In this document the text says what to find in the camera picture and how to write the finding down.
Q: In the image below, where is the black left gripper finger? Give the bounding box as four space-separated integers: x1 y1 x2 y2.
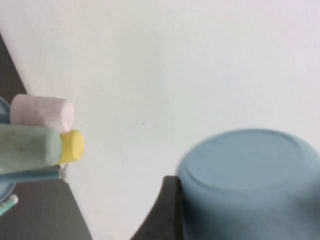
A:
129 175 186 240

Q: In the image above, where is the blue round cup stand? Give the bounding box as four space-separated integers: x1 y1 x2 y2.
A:
0 96 62 204

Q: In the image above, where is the pale pink plastic cup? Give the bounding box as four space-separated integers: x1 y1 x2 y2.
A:
9 93 75 133

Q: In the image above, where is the yellow plastic cup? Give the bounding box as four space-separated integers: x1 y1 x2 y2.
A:
56 129 85 165

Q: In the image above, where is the green white glue stick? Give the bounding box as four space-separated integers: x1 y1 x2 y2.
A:
0 194 19 217

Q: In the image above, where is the blue plastic cup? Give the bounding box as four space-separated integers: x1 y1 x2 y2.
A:
176 128 320 240

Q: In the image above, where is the green plastic cup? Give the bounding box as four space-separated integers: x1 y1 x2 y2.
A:
0 124 63 176

